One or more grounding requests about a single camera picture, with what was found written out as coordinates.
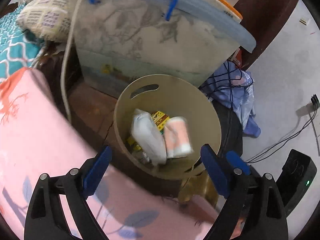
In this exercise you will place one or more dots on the black device green light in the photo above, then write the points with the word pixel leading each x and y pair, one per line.
pixel 295 179

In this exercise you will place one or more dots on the beige round trash bin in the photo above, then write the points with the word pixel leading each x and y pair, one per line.
pixel 185 118

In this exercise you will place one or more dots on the beige patterned pillow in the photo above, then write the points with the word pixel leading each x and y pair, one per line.
pixel 46 19

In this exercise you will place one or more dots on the pink paper cup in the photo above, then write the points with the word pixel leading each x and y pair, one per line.
pixel 176 138

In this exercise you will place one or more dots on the yellow red medicine box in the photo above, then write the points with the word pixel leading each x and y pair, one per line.
pixel 159 119

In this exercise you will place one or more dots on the clear storage box blue handle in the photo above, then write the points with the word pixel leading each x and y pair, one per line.
pixel 119 41

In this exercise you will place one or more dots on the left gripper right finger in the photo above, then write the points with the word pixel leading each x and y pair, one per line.
pixel 244 190

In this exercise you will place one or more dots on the blue cloth pile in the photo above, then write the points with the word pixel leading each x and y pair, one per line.
pixel 233 88

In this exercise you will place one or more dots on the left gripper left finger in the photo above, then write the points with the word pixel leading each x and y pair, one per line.
pixel 45 217

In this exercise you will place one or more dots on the white crumpled barcode wrapper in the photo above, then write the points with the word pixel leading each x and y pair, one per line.
pixel 147 135

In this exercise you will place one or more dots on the pink floral bed sheet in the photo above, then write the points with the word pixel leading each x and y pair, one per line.
pixel 37 139

